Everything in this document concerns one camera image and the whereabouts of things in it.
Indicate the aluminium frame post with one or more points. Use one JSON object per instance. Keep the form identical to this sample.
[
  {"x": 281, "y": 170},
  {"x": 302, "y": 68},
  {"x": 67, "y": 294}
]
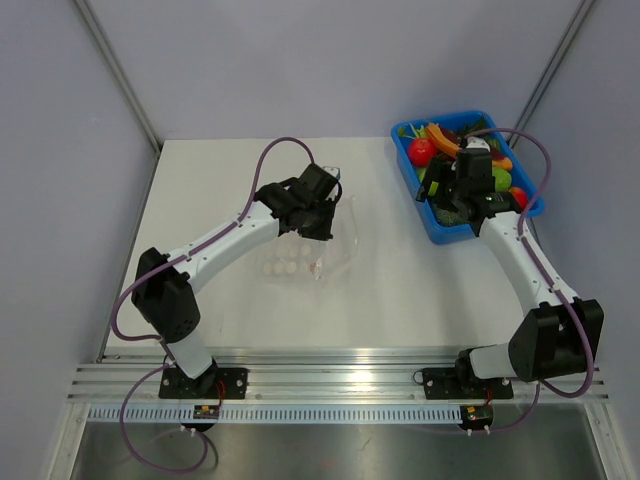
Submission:
[
  {"x": 560, "y": 52},
  {"x": 106, "y": 52}
]

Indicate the red apple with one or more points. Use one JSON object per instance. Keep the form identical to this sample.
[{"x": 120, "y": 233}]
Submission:
[
  {"x": 421, "y": 151},
  {"x": 520, "y": 197}
]

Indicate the blue plastic bin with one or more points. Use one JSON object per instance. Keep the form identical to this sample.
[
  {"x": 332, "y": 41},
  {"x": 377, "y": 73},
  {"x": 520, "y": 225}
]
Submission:
[{"x": 442, "y": 229}]

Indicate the orange papaya slice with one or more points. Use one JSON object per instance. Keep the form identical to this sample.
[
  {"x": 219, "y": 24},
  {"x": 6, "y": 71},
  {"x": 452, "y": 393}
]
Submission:
[{"x": 450, "y": 149}]

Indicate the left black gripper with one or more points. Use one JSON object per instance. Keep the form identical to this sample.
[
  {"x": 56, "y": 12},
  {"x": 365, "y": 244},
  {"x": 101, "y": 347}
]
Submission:
[{"x": 323, "y": 232}]

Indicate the right aluminium frame post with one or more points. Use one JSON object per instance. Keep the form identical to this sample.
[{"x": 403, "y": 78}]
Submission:
[{"x": 560, "y": 52}]

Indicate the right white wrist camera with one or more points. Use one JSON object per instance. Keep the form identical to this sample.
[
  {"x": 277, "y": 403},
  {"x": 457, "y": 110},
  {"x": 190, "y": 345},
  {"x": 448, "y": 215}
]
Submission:
[{"x": 474, "y": 142}]

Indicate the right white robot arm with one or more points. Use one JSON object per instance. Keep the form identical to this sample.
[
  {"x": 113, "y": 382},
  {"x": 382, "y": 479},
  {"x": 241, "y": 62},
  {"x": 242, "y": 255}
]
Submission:
[{"x": 556, "y": 342}]

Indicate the left small circuit board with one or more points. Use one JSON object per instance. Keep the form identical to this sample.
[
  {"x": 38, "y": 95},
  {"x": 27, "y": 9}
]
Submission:
[{"x": 206, "y": 411}]

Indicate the red apple front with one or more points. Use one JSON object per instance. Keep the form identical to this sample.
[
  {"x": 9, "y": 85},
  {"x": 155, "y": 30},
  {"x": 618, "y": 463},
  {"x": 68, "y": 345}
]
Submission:
[{"x": 520, "y": 197}]

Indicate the bumpy green lime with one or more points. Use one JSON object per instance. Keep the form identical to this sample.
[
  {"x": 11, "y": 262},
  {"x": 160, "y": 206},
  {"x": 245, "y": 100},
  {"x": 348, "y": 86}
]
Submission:
[{"x": 502, "y": 179}]

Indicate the red apple rear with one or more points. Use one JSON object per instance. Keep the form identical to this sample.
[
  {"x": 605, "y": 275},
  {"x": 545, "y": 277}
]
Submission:
[{"x": 421, "y": 151}]

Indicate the right small circuit board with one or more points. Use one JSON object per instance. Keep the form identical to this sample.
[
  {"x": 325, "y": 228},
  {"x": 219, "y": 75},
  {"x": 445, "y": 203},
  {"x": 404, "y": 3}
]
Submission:
[{"x": 477, "y": 417}]

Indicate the clear dotted zip bag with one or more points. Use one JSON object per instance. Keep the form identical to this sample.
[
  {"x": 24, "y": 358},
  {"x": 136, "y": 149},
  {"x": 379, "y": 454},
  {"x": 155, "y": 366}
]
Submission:
[{"x": 291, "y": 259}]

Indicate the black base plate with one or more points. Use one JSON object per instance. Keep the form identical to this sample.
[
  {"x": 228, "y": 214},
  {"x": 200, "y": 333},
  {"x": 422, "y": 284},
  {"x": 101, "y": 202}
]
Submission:
[
  {"x": 443, "y": 384},
  {"x": 232, "y": 382}
]

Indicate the green leafy herbs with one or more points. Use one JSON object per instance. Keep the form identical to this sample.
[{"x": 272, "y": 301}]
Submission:
[{"x": 478, "y": 124}]

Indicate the netted green melon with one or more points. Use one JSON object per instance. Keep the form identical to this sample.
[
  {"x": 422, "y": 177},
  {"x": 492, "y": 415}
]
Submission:
[{"x": 446, "y": 215}]

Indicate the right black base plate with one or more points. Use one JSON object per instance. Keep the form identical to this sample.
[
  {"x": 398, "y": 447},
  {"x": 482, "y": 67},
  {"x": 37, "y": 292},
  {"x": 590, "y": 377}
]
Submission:
[{"x": 443, "y": 384}]

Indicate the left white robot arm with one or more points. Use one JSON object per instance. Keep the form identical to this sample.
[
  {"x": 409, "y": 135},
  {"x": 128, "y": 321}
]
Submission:
[{"x": 166, "y": 284}]

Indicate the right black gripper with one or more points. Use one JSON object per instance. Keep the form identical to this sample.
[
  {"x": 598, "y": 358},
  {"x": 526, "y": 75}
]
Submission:
[{"x": 441, "y": 172}]

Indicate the white slotted cable duct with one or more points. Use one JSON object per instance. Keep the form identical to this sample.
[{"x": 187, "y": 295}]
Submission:
[{"x": 283, "y": 414}]

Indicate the left aluminium frame post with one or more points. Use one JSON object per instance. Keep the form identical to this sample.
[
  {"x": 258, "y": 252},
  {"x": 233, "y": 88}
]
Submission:
[{"x": 106, "y": 52}]

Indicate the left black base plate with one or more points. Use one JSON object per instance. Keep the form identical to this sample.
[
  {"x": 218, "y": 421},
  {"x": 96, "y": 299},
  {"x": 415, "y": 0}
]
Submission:
[{"x": 232, "y": 382}]

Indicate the aluminium mounting rail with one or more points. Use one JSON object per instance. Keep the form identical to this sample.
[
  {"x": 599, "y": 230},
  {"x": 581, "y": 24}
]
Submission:
[{"x": 281, "y": 376}]

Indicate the green lettuce leaf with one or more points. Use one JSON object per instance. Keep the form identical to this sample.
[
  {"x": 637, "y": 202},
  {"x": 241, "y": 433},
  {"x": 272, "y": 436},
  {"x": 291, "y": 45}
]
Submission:
[{"x": 408, "y": 132}]

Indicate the small circuit board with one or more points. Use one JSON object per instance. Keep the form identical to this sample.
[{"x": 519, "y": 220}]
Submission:
[
  {"x": 477, "y": 417},
  {"x": 206, "y": 411}
]

